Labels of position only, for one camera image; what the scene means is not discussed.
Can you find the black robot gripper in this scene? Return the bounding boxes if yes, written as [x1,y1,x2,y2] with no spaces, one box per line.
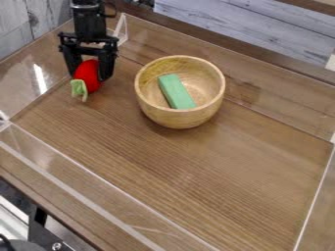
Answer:
[58,3,118,81]

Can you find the red plush tomato toy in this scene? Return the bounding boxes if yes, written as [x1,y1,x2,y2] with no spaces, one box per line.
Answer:
[70,59,102,102]

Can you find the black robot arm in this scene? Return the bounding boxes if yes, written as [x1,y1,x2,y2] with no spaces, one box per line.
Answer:
[58,0,119,81]

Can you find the green rectangular block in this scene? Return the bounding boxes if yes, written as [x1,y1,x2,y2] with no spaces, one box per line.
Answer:
[159,74,196,110]

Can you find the wooden bowl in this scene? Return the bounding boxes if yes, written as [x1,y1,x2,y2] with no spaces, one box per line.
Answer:
[135,55,227,129]

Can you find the clear acrylic table barrier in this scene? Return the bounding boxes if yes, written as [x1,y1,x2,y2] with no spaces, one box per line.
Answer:
[0,111,335,251]

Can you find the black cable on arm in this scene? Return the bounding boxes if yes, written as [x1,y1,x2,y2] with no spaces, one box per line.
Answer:
[102,1,119,19]

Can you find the black metal bracket with bolt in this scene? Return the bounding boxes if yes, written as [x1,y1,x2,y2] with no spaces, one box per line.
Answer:
[28,208,75,251]

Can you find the black cable lower left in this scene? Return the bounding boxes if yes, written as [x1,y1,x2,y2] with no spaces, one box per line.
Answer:
[0,233,18,251]

